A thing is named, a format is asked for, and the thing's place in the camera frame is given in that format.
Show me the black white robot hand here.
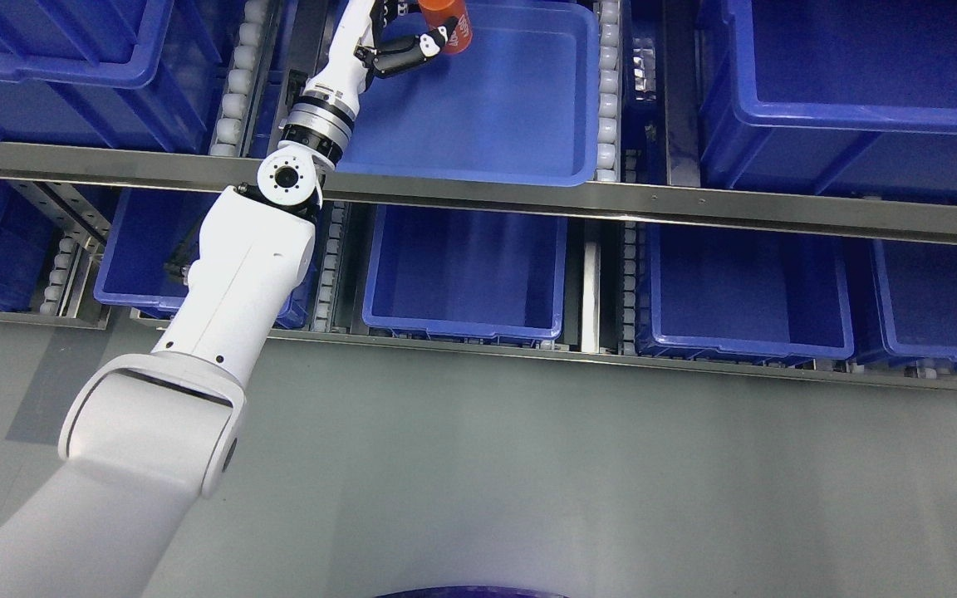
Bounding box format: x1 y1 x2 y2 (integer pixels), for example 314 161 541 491
297 1 449 105

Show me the orange cylindrical capacitor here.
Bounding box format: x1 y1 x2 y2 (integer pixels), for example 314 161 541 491
418 0 474 56

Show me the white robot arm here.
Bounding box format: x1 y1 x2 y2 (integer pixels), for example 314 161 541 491
0 91 358 597

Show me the blue shallow tray bin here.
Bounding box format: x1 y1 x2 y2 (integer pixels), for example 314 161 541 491
337 1 600 187

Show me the blue bin upper left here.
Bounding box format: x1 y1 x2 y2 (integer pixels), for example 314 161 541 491
0 1 243 153

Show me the blue bin lower centre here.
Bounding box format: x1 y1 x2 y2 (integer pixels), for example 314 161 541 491
361 205 568 346

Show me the blue bin lower left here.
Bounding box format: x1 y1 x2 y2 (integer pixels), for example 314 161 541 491
95 186 317 338

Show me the blue bin upper right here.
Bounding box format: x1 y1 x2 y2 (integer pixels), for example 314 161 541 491
696 1 957 204

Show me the blue bin lower far right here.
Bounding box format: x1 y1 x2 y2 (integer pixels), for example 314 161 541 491
844 239 957 370

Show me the steel shelf rack frame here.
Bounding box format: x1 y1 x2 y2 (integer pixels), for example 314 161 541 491
0 2 957 344

